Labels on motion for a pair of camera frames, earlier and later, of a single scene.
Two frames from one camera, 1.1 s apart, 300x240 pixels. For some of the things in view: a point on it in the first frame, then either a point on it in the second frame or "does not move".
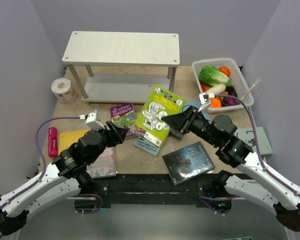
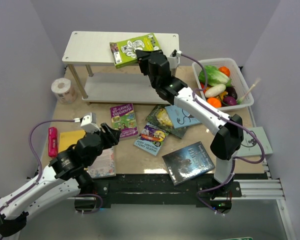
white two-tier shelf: x=118 y=67 does not move
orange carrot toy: x=215 y=103 does not move
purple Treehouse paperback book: x=123 y=116 does not move
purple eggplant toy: x=231 y=91 does not move
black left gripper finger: x=121 y=132 to x=115 y=135
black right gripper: x=180 y=123 to x=142 y=57
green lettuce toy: x=211 y=76 does not move
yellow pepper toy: x=224 y=92 does not move
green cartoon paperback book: x=160 y=102 to x=124 y=51
